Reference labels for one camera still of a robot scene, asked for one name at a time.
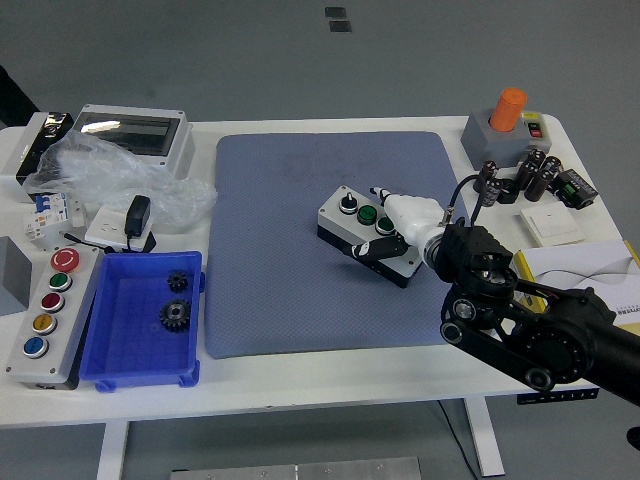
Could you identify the grey five-button control box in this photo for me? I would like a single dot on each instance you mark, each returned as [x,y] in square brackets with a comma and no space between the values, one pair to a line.
[45,325]

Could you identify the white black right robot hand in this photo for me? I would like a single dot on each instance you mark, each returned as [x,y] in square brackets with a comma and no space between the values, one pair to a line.
[412,215]

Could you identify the white wall switch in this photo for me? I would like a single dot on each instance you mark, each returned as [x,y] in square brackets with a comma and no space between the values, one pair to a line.
[552,224]

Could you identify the grey distribution box clear lid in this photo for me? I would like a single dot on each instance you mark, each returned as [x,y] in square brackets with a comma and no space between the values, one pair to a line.
[125,127]

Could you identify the blue plastic bin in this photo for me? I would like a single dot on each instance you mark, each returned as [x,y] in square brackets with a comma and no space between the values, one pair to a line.
[130,345]

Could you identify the small black gear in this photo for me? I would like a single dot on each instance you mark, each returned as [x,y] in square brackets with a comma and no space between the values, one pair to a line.
[177,281]

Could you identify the white table leg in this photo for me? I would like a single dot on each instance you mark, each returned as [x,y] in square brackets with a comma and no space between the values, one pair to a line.
[112,450]
[485,440]

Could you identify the dark floor plate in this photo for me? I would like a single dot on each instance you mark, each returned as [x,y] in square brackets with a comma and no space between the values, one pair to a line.
[340,26]
[335,12]

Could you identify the black power adapter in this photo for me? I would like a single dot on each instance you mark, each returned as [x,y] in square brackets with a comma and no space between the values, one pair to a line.
[137,215]

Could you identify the small red black switch box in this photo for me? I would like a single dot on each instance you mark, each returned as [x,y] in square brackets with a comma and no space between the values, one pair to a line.
[535,130]

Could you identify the black capacitor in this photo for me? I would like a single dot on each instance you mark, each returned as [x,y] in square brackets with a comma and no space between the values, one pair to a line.
[492,194]
[536,156]
[486,175]
[551,167]
[538,185]
[525,176]

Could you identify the black module green terminal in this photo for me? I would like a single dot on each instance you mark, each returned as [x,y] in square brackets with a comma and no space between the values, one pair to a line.
[575,189]

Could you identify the white wall socket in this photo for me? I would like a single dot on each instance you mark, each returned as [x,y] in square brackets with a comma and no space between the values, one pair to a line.
[105,227]

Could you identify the grey block base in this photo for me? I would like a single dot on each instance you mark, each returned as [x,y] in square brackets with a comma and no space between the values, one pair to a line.
[482,140]

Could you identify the grey metal plate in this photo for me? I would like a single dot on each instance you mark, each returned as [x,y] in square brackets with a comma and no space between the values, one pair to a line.
[295,471]

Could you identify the black table control panel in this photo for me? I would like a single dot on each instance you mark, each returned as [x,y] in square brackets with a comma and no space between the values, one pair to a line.
[557,396]

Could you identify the clear plastic bag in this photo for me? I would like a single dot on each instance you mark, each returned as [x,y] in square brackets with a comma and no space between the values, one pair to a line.
[100,170]

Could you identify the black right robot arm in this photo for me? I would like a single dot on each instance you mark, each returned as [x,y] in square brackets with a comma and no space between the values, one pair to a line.
[550,345]

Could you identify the white box shiny black panel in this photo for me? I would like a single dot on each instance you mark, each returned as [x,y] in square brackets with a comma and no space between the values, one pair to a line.
[20,150]

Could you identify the white circuit breaker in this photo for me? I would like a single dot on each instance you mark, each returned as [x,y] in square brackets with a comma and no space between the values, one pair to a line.
[50,220]

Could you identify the large black gear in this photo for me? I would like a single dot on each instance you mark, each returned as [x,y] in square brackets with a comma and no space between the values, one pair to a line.
[175,315]

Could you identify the yellow white cardboard box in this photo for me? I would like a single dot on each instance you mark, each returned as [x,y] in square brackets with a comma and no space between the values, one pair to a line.
[575,265]

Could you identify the blue-grey mat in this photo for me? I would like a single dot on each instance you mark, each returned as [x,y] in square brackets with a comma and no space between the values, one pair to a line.
[280,280]

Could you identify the grey four-button control box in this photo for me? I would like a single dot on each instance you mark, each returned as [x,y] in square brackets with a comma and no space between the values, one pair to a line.
[345,220]

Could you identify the grey metal box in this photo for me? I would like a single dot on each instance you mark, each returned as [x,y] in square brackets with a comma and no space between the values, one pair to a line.
[12,275]

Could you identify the orange cylinder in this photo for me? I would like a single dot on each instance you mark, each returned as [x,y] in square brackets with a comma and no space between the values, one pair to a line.
[507,110]

